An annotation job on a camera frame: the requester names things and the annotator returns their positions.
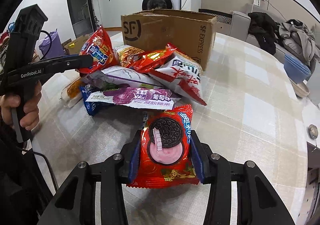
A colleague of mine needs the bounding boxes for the yellow biscuit packet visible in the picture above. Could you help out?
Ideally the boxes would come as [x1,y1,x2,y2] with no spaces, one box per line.
[60,77,84,108]

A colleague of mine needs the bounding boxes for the red chip bag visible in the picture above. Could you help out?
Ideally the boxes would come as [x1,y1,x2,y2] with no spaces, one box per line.
[78,26,118,74]

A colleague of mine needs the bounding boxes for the white purple snack bag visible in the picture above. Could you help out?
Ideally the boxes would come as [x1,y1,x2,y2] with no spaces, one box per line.
[82,66,163,89]

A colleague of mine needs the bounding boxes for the blue Oreo packet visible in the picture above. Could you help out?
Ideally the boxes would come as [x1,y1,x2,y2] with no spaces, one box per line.
[80,84,113,116]

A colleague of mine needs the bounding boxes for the yellow noodle snack bag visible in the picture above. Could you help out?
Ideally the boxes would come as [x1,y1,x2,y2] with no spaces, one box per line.
[113,44,145,68]

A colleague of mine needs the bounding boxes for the red orange snack packet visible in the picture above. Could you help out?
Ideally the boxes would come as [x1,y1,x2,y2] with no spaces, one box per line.
[129,43,176,74]

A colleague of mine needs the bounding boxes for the purple grape gummy bag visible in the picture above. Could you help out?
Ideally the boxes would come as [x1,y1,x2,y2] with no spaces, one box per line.
[86,87,181,110]

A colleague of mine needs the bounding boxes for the red Oreo snack packet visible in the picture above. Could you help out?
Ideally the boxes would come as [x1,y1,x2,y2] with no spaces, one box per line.
[128,104,199,189]

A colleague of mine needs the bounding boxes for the white red noodle snack bag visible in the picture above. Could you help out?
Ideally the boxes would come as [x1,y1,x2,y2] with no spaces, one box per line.
[149,49,206,106]

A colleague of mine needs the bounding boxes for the person's left hand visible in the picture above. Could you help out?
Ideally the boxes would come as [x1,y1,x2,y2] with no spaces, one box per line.
[1,81,42,131]

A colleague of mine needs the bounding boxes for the small cardboard box on floor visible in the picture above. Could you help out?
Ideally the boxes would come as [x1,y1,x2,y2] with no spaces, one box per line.
[63,34,90,55]

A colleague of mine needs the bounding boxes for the white kitchen cabinet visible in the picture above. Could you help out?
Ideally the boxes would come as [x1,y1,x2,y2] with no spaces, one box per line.
[98,0,142,28]

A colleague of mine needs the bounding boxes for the small round metal object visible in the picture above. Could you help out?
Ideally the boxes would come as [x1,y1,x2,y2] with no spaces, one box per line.
[308,124,318,140]

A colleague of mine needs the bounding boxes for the beige bowl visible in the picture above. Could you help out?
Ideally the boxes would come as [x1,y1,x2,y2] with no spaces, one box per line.
[290,79,310,98]

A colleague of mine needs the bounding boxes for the SF Express cardboard box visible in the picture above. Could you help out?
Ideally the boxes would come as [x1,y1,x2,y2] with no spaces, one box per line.
[121,9,217,70]

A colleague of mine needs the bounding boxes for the blue bowls stack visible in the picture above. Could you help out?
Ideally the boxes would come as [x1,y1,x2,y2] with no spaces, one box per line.
[284,54,311,84]

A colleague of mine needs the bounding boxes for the black patterned chair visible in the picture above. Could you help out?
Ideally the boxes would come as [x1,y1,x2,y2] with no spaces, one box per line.
[199,9,232,25]

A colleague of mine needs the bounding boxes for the grey jacket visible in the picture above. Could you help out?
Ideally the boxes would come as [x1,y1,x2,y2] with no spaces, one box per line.
[279,20,319,67]

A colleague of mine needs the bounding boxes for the grey sofa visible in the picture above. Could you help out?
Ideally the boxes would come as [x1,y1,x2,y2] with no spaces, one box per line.
[230,11,319,70]

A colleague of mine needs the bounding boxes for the black jacket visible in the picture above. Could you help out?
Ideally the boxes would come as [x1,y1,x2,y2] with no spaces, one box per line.
[248,12,279,55]

